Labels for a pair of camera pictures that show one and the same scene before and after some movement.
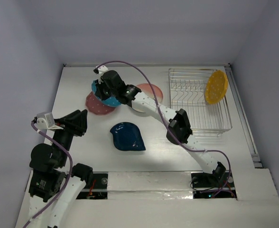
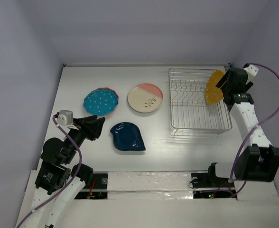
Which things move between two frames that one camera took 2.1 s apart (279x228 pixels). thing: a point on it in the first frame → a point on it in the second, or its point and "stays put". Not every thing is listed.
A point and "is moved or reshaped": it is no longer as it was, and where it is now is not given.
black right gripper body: x=99 y=90 → x=228 y=80
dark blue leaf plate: x=127 y=136 stays put
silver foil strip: x=150 y=185 stays put
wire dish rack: x=187 y=89 stays put
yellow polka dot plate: x=216 y=87 stays put
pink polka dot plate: x=95 y=106 is moved or reshaped
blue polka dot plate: x=110 y=101 is moved or reshaped
